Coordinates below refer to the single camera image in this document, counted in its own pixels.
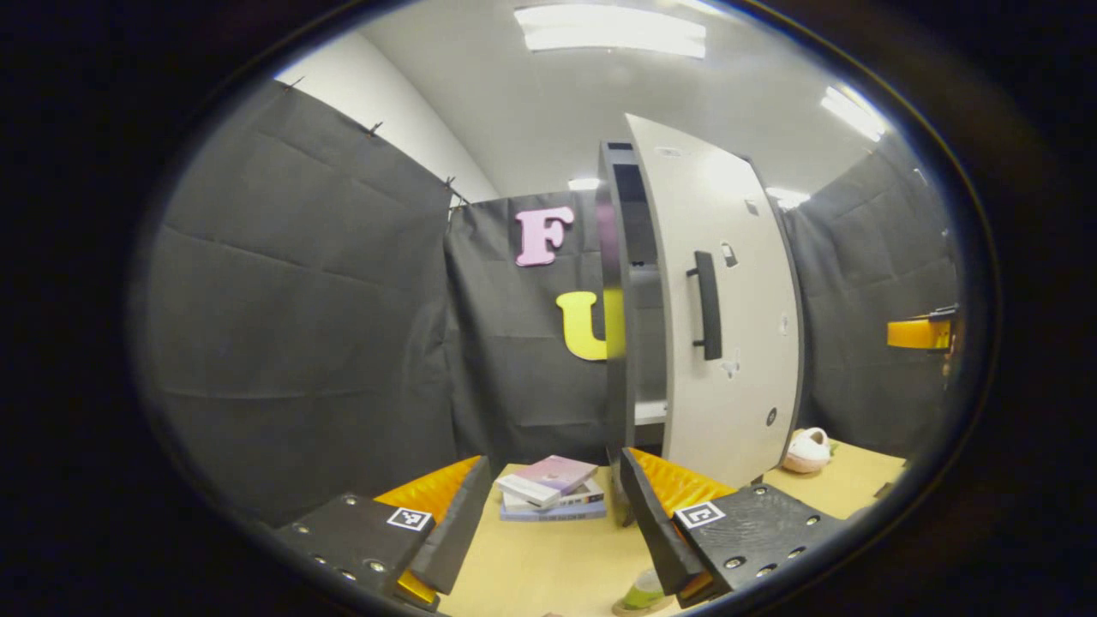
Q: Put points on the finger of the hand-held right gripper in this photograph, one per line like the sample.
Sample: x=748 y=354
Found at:
x=917 y=334

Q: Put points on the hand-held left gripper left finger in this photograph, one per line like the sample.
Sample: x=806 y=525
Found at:
x=463 y=531

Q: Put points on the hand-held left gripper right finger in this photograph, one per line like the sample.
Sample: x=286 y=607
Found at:
x=656 y=531

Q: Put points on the green label bottle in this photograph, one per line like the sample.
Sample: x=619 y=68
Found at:
x=644 y=590

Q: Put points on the round cork coaster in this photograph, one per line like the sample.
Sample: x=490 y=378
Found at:
x=626 y=611

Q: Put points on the white cabinet door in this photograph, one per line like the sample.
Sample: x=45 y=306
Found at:
x=754 y=386

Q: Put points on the dark grey cabinet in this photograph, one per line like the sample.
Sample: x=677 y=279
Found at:
x=615 y=257

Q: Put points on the striped spine book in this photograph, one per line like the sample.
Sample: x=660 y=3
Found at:
x=587 y=497

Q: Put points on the white book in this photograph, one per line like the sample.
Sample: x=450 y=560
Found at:
x=527 y=488

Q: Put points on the long ceiling light strip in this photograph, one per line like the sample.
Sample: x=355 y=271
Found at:
x=853 y=113

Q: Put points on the black backdrop cloth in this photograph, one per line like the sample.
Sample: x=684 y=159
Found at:
x=300 y=343

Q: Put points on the large ceiling light panel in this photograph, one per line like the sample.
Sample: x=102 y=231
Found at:
x=610 y=30

